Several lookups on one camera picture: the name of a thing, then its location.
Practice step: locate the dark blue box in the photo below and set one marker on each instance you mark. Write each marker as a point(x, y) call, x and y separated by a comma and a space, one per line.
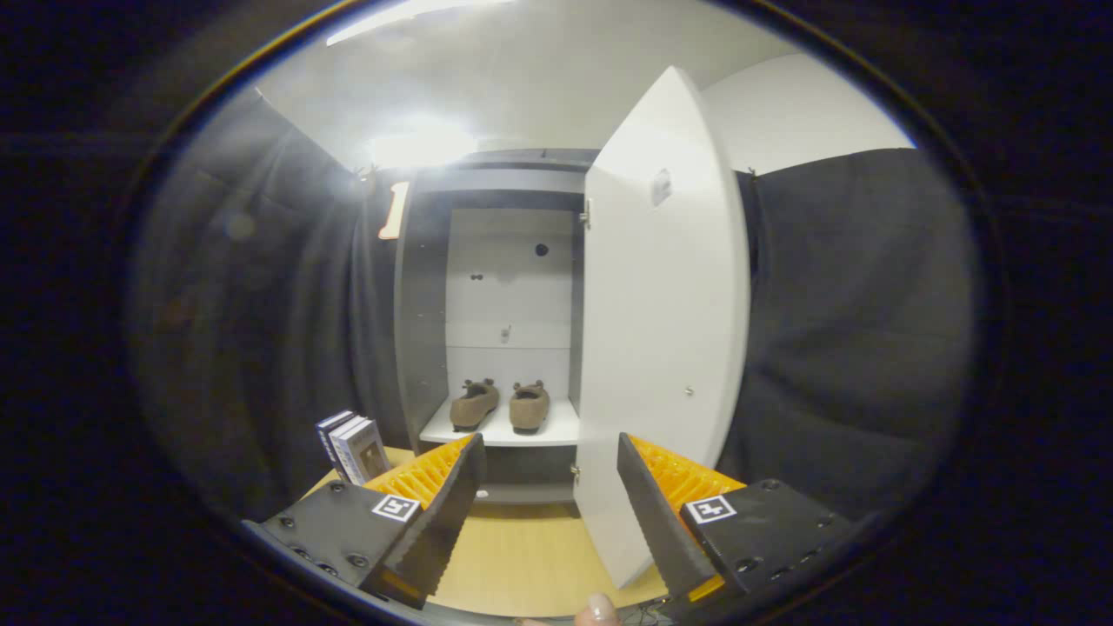
point(329, 435)

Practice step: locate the brown shoe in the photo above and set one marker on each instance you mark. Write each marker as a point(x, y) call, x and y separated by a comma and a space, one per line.
point(529, 407)
point(474, 404)

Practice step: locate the grey shoe cabinet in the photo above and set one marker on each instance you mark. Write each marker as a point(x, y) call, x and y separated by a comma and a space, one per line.
point(422, 304)

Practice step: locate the black backdrop cloth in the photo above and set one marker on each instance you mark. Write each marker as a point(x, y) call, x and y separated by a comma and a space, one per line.
point(261, 304)

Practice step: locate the white shoe cabinet door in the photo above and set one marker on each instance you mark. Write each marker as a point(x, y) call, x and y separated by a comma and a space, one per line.
point(661, 348)

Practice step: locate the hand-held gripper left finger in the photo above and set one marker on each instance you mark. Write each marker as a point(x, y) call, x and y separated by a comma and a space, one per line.
point(435, 513)

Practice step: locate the white blue box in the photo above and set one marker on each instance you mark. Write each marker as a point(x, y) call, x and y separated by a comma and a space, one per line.
point(343, 448)

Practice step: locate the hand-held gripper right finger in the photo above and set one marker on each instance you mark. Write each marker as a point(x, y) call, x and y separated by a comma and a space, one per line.
point(665, 522)

